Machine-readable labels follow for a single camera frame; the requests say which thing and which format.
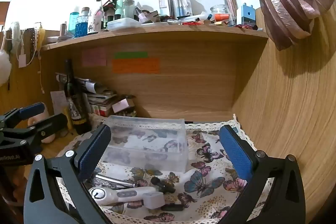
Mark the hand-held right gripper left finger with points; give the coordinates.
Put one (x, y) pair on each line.
(94, 154)

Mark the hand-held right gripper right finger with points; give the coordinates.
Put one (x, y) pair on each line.
(236, 154)

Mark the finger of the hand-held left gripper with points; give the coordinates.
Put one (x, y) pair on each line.
(31, 109)
(50, 123)

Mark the white rotary cutter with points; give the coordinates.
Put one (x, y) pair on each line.
(123, 193)

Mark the clear plastic storage box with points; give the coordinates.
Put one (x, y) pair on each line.
(147, 134)

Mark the beige round object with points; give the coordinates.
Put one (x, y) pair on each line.
(49, 138)

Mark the white paper note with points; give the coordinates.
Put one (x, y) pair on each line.
(58, 102)

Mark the dark glass wine bottle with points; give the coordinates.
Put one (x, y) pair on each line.
(76, 108)

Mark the silver metal clipper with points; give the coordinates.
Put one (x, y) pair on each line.
(115, 180)

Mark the butterfly print lace cloth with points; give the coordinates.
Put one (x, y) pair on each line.
(210, 187)

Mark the white fluffy pompom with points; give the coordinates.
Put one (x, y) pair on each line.
(4, 69)

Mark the white paper tag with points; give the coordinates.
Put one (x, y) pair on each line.
(22, 60)

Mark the stack of books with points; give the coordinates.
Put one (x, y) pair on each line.
(101, 100)

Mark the small cardboard box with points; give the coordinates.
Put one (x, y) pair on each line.
(122, 105)

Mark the hanging lace ribbons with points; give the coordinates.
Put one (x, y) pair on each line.
(35, 40)

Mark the small white plastic cube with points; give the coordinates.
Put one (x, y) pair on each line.
(154, 201)

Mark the pink sticky note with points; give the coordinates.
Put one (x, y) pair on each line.
(94, 57)

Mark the flat black stick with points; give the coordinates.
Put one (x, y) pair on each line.
(172, 207)

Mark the teal plastic bottle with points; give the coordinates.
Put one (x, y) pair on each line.
(73, 22)

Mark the blue patterned glass bottle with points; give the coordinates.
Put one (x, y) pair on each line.
(82, 26)

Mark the orange sticky note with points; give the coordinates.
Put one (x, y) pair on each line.
(136, 65)

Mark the green sticky note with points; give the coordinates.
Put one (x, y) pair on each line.
(131, 55)

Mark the white slender neck bottle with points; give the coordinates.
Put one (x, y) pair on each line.
(96, 20)

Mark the flat white plastic box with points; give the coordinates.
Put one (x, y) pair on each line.
(123, 24)

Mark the mint green bottle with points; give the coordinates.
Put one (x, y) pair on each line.
(119, 7)

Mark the wooden shelf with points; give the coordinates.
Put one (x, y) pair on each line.
(157, 32)

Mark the orange capped tube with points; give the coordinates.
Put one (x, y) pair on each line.
(221, 17)

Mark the blue rectangular box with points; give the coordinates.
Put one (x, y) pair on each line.
(246, 15)

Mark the clear round cap bottle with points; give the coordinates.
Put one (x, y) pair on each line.
(129, 7)

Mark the small pink white bottle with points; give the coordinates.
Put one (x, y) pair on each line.
(142, 16)

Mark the short glass jar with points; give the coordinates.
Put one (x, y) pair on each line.
(218, 9)

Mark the tall clear cylinder jar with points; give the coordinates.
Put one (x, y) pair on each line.
(230, 3)

